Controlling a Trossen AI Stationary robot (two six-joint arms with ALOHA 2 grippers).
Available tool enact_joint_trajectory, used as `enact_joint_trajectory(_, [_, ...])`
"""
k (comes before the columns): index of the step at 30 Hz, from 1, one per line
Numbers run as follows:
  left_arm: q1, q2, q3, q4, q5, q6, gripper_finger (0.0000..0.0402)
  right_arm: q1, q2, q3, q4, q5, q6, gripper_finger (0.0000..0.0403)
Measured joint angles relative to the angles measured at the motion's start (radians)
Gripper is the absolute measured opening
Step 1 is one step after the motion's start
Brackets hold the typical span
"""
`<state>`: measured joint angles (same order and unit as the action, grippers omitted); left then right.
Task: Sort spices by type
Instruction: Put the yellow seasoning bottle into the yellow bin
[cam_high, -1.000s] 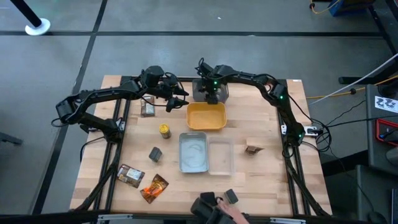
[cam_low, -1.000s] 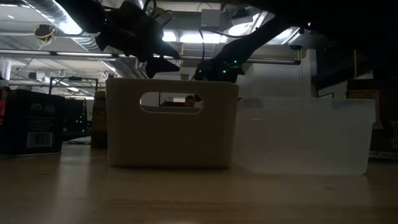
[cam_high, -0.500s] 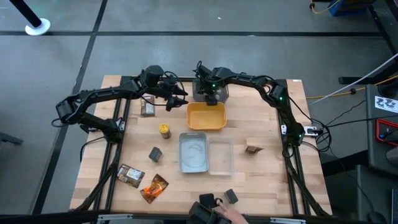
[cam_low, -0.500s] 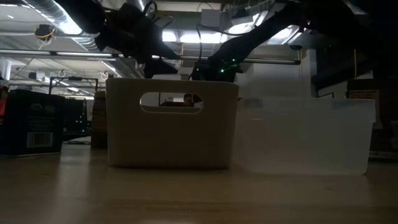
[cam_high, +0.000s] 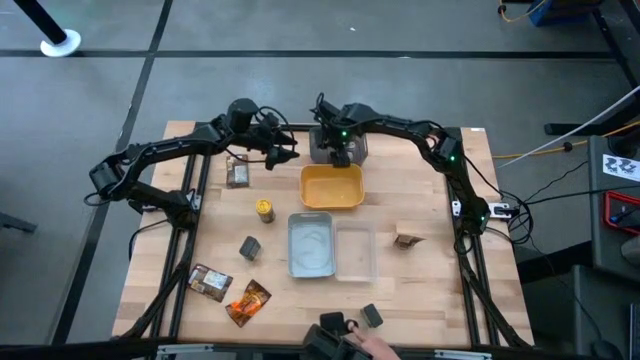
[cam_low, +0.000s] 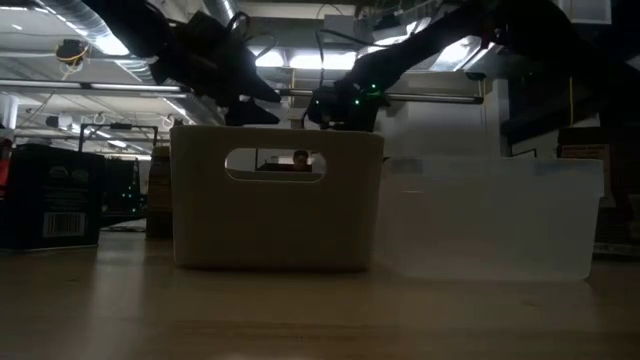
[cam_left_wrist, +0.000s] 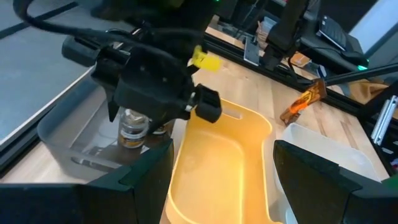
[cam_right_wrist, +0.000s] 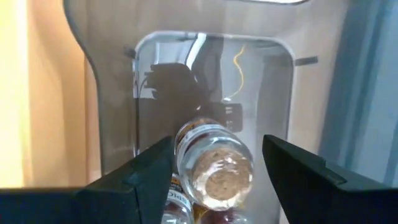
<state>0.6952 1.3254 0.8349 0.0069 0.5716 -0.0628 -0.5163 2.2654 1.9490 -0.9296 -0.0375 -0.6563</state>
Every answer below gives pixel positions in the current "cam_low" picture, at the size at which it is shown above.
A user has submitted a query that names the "dark background monitor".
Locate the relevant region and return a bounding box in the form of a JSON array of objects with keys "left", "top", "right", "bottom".
[{"left": 102, "top": 157, "right": 147, "bottom": 227}]

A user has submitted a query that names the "bright ceiling light panel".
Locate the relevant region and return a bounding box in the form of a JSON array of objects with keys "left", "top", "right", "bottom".
[{"left": 249, "top": 47, "right": 359, "bottom": 71}]

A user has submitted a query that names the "black spice tin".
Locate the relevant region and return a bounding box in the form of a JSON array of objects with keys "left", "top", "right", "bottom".
[{"left": 0, "top": 143, "right": 107, "bottom": 251}]

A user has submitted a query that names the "person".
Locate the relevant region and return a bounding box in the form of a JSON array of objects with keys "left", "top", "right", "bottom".
[{"left": 291, "top": 148, "right": 314, "bottom": 174}]

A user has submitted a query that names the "light grey bin with handle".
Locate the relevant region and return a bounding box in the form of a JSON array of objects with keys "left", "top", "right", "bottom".
[{"left": 168, "top": 124, "right": 385, "bottom": 274}]

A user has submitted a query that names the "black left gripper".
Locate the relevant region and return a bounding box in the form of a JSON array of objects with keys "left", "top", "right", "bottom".
[{"left": 149, "top": 10, "right": 282, "bottom": 127}]

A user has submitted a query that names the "small silver ventilation duct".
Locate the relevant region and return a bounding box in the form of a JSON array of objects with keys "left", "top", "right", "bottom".
[{"left": 202, "top": 0, "right": 237, "bottom": 25}]

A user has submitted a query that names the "horizontal metal bar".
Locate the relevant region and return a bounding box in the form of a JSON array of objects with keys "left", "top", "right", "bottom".
[{"left": 0, "top": 78, "right": 485, "bottom": 106}]

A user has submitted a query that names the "clear plastic bin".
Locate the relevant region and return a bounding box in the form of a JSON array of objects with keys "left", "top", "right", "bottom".
[{"left": 374, "top": 155, "right": 605, "bottom": 282}]

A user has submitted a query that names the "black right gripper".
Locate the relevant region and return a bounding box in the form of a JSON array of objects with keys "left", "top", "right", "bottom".
[{"left": 304, "top": 79, "right": 391, "bottom": 133}]

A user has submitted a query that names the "yellow ceiling cable reel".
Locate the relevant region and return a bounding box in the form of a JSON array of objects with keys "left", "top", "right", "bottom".
[{"left": 54, "top": 38, "right": 90, "bottom": 69}]

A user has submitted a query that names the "grey ceiling box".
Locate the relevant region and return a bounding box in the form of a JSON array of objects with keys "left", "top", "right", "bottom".
[{"left": 323, "top": 13, "right": 357, "bottom": 46}]

